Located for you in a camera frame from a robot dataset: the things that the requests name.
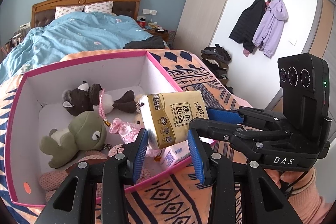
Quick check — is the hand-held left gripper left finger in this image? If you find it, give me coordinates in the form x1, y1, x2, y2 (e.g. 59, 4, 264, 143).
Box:
34, 128, 150, 224

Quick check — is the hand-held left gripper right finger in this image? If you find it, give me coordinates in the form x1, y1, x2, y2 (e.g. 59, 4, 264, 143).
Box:
187, 132, 307, 224

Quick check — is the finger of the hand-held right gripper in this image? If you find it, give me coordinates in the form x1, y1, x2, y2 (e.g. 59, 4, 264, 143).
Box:
188, 118, 263, 154
205, 106, 283, 130

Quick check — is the yellow tissue pack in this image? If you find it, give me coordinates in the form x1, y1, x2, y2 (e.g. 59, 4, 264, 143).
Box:
138, 90, 210, 151

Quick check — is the brown plush toy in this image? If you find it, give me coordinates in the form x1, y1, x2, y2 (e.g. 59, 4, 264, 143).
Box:
62, 80, 143, 119

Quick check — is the white box with pink rim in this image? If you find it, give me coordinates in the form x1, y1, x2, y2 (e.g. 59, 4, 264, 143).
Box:
7, 49, 218, 207

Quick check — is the person's right forearm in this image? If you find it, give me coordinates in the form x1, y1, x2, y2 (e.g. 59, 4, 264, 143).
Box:
286, 169, 336, 224

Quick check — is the person's right hand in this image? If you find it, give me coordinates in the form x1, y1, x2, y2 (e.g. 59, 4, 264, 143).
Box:
269, 168, 310, 191

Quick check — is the white tissue pack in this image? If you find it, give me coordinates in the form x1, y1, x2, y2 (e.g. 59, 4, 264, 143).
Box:
159, 141, 193, 169

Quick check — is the pink plastic wrapped packet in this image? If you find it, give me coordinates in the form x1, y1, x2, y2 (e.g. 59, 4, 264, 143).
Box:
109, 118, 158, 159

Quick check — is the orange patterned blanket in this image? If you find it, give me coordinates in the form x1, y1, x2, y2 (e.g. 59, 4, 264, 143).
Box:
0, 49, 263, 224

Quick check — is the pile of dark clothes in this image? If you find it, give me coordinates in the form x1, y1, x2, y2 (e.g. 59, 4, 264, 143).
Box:
201, 43, 235, 94

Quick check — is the green frog plush toy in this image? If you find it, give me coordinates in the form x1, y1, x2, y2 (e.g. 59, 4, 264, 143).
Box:
39, 111, 108, 169

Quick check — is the wooden door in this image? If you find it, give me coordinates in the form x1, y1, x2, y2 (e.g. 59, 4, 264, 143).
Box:
270, 0, 336, 140

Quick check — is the pink knitted plush toy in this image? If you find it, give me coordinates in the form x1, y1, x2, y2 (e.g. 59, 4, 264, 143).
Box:
39, 144, 151, 201

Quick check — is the purple jacket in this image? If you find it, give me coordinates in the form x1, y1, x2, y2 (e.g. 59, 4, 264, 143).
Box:
251, 0, 289, 59

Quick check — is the black jacket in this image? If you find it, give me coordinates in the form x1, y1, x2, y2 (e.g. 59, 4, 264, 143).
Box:
229, 0, 267, 54

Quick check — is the wooden nightstand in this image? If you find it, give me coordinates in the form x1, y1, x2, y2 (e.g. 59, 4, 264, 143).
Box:
136, 21, 175, 50

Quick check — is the dark garment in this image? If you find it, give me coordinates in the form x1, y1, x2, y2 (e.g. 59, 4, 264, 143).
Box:
123, 35, 168, 50

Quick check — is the light wood wardrobe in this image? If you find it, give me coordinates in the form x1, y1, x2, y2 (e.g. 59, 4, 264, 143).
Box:
175, 0, 243, 50

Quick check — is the blue floral duvet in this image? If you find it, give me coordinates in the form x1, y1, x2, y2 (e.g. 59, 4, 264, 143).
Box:
0, 11, 155, 77

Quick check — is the white patterned pillow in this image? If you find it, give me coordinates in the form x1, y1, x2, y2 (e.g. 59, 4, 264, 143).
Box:
55, 5, 85, 20
84, 1, 114, 14

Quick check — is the row of cosmetic bottles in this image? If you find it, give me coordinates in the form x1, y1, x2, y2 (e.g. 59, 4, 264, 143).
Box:
0, 28, 27, 55

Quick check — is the pink braided strap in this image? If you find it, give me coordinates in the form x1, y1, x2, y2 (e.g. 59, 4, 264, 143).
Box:
98, 88, 112, 128

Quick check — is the black cable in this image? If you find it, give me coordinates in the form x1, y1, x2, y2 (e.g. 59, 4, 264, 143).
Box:
285, 171, 309, 197

